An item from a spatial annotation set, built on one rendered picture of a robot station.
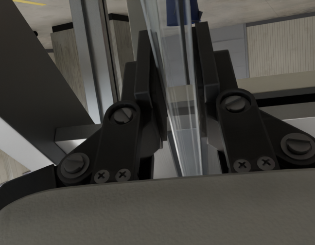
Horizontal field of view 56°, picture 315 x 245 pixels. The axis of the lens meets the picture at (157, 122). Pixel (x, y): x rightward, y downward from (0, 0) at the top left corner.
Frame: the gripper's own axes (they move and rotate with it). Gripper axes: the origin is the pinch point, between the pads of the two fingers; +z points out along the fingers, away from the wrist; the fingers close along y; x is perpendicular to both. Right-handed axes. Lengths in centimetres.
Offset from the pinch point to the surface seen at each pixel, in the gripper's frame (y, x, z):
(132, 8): -8.1, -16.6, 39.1
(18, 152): -9.2, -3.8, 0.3
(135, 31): -8.2, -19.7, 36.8
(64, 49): -227, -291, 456
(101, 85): -11.5, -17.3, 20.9
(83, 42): -13.0, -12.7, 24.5
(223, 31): 128, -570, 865
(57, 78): -8.0, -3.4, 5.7
